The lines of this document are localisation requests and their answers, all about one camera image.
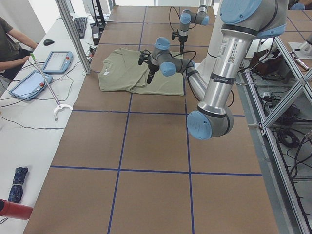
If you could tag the seated person in grey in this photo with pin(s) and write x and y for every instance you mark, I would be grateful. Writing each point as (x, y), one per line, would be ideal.
(12, 55)

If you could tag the near blue teach pendant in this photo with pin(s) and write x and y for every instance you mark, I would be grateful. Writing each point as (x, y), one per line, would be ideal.
(30, 86)

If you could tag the black power adapter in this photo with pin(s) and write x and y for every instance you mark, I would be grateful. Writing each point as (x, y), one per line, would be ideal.
(96, 35)

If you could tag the far blue teach pendant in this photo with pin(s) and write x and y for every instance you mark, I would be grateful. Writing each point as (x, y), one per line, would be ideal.
(57, 62)

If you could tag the aluminium frame rail right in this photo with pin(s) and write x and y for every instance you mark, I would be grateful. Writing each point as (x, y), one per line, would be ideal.
(276, 81)

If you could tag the black computer mouse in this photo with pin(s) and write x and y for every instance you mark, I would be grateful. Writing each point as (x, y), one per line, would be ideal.
(48, 42)

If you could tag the white reacher grabber stick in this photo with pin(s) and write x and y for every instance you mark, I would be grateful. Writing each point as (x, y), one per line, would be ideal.
(59, 106)

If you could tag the blue teach pendant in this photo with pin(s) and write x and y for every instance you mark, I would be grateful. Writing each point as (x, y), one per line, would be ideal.
(57, 62)
(30, 86)

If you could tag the black keyboard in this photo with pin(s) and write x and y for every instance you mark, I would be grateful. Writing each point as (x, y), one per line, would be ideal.
(80, 26)

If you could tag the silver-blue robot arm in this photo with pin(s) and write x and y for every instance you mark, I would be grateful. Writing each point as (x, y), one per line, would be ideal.
(187, 17)
(238, 23)

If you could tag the red bottle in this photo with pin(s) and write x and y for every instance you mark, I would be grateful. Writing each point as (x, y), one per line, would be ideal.
(15, 210)

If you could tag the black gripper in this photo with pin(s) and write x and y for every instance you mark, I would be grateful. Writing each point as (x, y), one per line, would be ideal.
(151, 67)
(182, 40)

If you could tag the aluminium frame post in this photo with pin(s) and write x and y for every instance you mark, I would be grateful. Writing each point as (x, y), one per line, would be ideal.
(68, 22)

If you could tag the olive green long-sleeve shirt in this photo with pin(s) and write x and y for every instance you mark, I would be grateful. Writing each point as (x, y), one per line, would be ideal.
(121, 72)

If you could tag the folded dark blue umbrella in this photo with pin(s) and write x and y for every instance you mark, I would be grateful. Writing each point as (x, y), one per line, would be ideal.
(16, 191)

